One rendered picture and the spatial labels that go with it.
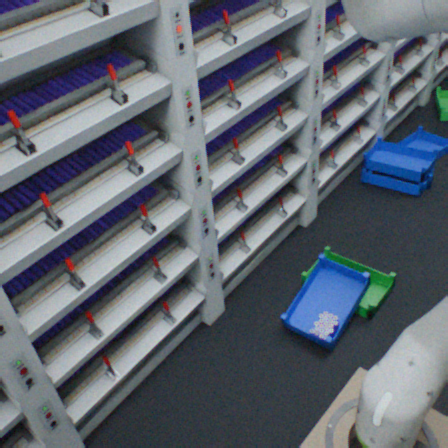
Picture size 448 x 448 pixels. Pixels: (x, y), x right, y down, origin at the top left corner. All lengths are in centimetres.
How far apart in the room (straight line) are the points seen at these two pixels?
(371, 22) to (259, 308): 146
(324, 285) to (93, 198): 102
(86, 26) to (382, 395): 96
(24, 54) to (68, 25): 13
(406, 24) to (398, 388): 70
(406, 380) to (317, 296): 90
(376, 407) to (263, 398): 72
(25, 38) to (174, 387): 119
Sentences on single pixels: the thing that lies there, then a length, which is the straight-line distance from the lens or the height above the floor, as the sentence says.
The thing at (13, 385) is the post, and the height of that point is 46.
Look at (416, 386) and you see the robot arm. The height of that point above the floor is 58.
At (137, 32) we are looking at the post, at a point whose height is 108.
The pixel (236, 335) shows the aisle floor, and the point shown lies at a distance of 189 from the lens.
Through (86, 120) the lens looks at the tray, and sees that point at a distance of 120.
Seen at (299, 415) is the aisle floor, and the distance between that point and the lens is 170.
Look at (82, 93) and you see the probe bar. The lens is 124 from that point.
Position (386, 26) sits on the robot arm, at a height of 127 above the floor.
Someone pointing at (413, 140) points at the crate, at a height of 1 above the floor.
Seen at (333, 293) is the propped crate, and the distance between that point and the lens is 194.
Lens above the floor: 147
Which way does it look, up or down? 39 degrees down
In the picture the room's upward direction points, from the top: 7 degrees counter-clockwise
